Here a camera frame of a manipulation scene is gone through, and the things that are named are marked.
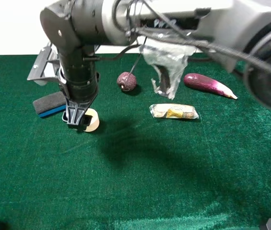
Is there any clear plastic wrap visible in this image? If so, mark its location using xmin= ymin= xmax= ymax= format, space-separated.
xmin=140 ymin=43 xmax=196 ymax=100

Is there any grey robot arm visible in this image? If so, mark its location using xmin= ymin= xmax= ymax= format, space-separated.
xmin=40 ymin=0 xmax=271 ymax=130

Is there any dark red round fruit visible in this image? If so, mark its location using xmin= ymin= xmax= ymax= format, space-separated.
xmin=117 ymin=72 xmax=137 ymax=92

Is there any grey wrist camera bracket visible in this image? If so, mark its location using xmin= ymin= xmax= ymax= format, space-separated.
xmin=27 ymin=42 xmax=60 ymax=86

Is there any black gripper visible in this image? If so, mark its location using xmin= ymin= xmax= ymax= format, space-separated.
xmin=58 ymin=45 xmax=98 ymax=131

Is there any black cable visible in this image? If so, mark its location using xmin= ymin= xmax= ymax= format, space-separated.
xmin=113 ymin=0 xmax=271 ymax=83

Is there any purple eggplant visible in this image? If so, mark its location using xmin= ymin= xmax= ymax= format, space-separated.
xmin=183 ymin=73 xmax=237 ymax=100

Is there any grey and blue board eraser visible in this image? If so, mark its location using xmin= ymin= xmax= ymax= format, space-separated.
xmin=33 ymin=92 xmax=66 ymax=118

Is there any green felt table cloth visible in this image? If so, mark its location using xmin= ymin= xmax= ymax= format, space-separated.
xmin=0 ymin=55 xmax=271 ymax=230

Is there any wrapped snack packet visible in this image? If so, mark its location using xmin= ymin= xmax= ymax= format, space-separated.
xmin=149 ymin=103 xmax=199 ymax=119

